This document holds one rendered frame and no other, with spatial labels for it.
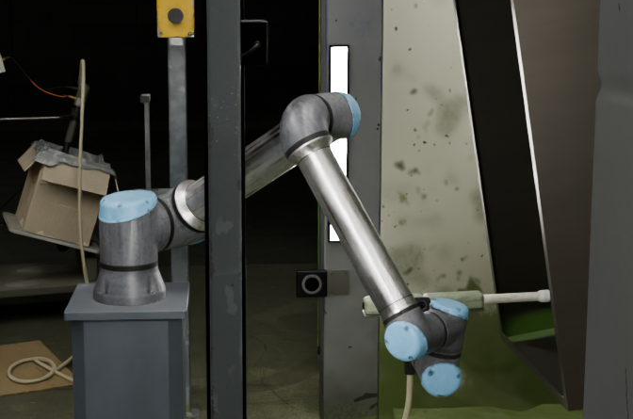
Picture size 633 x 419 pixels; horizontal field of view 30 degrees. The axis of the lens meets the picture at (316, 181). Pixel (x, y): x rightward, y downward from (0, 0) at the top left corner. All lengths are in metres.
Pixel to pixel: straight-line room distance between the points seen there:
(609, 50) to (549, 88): 1.68
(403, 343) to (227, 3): 1.07
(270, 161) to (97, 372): 0.70
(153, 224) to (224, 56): 1.35
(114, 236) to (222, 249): 1.27
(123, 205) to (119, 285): 0.21
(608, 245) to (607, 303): 0.05
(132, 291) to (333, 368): 1.05
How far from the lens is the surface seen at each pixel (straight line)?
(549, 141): 2.72
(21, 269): 5.64
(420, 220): 3.83
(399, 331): 2.59
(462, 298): 3.05
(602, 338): 1.05
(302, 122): 2.69
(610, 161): 1.02
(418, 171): 3.80
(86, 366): 3.08
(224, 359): 1.86
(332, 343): 3.89
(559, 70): 2.71
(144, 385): 3.08
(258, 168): 2.95
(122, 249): 3.06
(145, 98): 3.74
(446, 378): 2.75
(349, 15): 3.73
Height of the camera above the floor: 1.42
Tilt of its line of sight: 9 degrees down
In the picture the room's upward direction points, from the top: straight up
